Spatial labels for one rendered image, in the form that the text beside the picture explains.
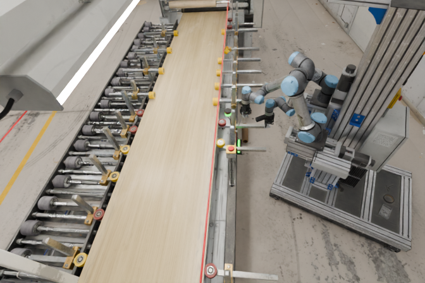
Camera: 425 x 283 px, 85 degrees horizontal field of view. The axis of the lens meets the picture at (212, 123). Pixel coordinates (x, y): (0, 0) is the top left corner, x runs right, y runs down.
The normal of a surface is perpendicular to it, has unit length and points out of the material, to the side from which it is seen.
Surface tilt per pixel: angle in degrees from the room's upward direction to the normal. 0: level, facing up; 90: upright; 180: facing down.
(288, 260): 0
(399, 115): 0
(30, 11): 90
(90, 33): 61
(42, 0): 90
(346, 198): 0
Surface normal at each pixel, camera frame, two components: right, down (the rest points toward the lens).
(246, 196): -0.07, -0.67
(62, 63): 0.83, -0.32
